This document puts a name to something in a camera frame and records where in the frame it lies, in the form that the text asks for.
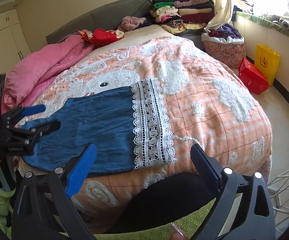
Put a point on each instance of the cream curtain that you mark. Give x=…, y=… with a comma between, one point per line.
x=223, y=11

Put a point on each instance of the red paper bag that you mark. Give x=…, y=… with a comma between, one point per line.
x=251, y=77

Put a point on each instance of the cream wardrobe doors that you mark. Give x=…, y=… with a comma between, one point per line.
x=13, y=45

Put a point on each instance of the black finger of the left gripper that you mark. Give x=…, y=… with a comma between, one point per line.
x=47, y=128

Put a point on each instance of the right hand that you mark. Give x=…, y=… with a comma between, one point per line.
x=178, y=233

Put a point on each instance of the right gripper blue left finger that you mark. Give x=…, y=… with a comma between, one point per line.
x=78, y=168

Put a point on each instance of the peach white bear bedspread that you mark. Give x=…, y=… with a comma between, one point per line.
x=206, y=104

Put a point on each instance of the black trouser leg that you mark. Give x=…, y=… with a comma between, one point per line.
x=163, y=202

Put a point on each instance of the red embroidered garment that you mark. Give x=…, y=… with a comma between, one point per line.
x=101, y=37

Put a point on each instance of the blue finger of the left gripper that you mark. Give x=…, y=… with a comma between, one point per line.
x=33, y=110

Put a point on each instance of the blue denim pants lace hem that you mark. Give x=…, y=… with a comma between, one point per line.
x=128, y=125

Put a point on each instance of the pink folded duvet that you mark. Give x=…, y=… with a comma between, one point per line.
x=30, y=77

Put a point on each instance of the green windowsill cloth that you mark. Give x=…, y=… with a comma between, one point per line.
x=279, y=24

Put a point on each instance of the grey padded headboard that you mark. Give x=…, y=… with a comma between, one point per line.
x=107, y=17

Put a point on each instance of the purple clothes pile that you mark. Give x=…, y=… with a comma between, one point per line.
x=225, y=31

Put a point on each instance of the mauve fuzzy garment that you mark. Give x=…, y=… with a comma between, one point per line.
x=130, y=23

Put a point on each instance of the white wire rack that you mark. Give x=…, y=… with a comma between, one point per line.
x=279, y=192

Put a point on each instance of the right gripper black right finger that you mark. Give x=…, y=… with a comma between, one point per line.
x=208, y=168

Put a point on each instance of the stack of folded clothes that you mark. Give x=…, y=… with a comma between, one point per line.
x=181, y=17

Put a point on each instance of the floral laundry basket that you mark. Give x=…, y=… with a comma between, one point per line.
x=229, y=51

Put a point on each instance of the yellow paper bag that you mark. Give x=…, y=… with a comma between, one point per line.
x=267, y=62

